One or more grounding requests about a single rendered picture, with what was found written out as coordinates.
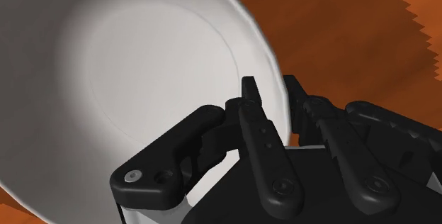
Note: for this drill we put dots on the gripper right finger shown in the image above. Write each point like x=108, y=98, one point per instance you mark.
x=348, y=147

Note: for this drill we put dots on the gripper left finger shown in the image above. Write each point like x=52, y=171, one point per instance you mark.
x=262, y=147

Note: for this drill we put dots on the white bowl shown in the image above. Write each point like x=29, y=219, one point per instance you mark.
x=145, y=78

